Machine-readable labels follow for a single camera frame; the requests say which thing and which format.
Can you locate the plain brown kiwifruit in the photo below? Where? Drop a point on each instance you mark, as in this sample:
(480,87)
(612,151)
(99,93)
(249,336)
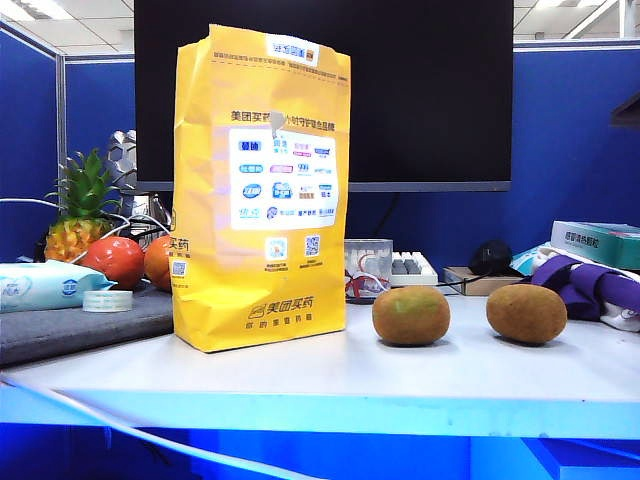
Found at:
(526,314)

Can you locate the yellow paper bag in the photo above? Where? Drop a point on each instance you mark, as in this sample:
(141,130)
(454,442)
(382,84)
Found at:
(210,280)

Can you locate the kiwifruit with green patch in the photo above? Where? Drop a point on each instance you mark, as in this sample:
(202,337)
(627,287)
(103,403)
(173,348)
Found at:
(411,317)

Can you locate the clear plastic box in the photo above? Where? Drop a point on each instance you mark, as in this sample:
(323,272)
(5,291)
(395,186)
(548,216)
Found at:
(367,260)

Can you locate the white grey keyboard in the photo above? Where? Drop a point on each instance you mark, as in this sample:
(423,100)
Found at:
(412,267)

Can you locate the flat brown cardboard box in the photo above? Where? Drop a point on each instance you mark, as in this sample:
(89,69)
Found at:
(475,285)

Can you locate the red-orange round fruit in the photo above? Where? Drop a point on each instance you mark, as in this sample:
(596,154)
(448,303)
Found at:
(159,262)
(114,260)

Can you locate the black computer mouse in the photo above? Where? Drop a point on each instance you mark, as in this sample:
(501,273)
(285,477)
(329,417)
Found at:
(491,257)

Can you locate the black computer monitor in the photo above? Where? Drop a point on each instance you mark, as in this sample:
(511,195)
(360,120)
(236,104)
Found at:
(430,100)

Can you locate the blue white packet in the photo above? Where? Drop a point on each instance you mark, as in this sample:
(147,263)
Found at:
(525,260)

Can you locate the silver faceted figurine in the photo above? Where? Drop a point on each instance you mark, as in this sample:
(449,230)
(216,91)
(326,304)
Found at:
(122,155)

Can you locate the clear adhesive tape roll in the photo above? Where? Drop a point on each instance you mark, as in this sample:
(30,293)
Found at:
(107,301)

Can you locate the pineapple with green crown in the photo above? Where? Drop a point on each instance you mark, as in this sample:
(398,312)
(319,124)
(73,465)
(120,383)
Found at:
(82,195)

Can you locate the grey felt mat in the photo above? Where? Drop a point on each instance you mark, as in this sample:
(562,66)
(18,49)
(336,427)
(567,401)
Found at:
(75,330)

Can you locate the purple cloth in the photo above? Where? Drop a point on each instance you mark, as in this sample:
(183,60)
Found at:
(580,290)

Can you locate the teal white medicine box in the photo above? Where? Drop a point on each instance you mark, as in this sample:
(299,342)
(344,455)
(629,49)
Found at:
(595,242)

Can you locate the blue white wet wipes pack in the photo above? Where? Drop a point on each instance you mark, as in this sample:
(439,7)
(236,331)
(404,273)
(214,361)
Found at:
(40,286)

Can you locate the grey metal partition post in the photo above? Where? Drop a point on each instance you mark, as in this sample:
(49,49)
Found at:
(61,125)

